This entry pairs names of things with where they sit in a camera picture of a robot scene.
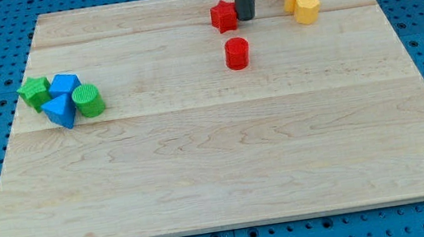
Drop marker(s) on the light wooden board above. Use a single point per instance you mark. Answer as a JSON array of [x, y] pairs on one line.
[[326, 119]]

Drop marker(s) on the red cylinder block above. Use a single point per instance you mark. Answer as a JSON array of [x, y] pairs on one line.
[[237, 53]]

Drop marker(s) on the red star block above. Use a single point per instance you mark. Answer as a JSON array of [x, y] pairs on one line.
[[224, 16]]

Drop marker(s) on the green cylinder block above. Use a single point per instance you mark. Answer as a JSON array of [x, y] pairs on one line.
[[88, 100]]

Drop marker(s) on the yellow hexagon block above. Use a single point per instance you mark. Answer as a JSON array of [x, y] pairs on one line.
[[306, 11]]

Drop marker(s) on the blue triangle block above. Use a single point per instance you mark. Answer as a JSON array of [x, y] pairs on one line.
[[60, 110]]

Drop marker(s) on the blue cube block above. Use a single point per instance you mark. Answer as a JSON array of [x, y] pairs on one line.
[[63, 84]]

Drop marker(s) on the green star block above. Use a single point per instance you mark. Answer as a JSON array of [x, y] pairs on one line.
[[35, 92]]

